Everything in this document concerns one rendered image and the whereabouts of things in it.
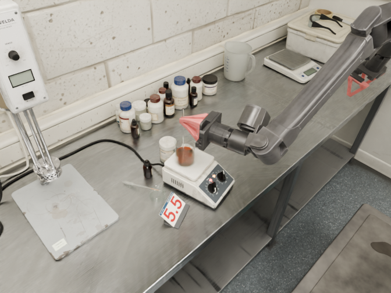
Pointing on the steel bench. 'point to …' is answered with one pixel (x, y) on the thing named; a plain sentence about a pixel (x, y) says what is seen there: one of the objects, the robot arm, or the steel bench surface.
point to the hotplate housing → (174, 180)
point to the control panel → (216, 183)
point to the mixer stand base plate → (64, 211)
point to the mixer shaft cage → (40, 168)
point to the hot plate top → (196, 168)
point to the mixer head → (18, 63)
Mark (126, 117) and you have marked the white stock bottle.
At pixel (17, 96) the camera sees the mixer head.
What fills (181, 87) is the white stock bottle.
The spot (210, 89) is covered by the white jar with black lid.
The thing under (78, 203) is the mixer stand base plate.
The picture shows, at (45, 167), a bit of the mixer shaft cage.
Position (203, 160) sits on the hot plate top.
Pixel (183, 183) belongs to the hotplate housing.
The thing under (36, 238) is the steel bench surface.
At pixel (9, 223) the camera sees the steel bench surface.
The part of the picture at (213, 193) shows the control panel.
